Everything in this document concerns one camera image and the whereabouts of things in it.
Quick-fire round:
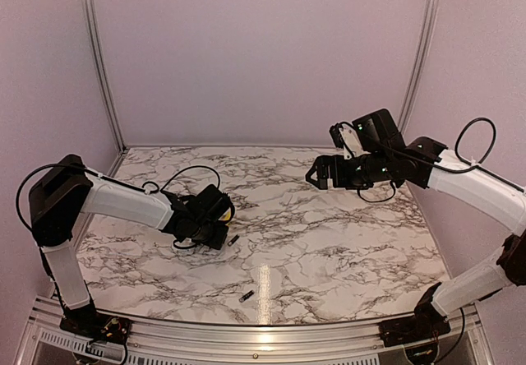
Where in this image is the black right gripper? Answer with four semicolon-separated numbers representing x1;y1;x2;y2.
307;150;394;189

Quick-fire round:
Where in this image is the yellow screwdriver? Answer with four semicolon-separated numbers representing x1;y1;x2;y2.
219;208;233;224

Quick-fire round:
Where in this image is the black AAA battery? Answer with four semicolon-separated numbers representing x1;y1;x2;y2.
228;235;240;247
239;290;254;303

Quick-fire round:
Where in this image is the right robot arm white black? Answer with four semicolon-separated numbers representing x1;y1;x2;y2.
305;109;525;347

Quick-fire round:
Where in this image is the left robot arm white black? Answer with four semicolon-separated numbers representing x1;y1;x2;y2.
21;155;235;344

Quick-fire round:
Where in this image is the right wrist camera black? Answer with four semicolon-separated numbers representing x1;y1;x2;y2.
329;122;346;149

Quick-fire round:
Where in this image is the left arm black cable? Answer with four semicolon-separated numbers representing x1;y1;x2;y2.
141;165;223;201

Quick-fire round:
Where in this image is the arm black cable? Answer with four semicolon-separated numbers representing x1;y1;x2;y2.
141;165;223;201
454;118;497;168

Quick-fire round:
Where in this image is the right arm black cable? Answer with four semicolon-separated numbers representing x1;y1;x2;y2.
454;118;497;168

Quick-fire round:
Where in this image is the front aluminium rail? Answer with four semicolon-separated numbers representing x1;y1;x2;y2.
15;297;495;364

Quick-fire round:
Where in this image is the right aluminium frame post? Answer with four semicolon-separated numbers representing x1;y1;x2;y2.
398;0;439;132

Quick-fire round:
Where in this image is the aluminium frame post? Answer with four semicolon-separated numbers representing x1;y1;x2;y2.
82;0;127;154
398;0;439;132

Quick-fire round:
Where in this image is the left aluminium frame post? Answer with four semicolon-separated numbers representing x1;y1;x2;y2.
82;0;127;154

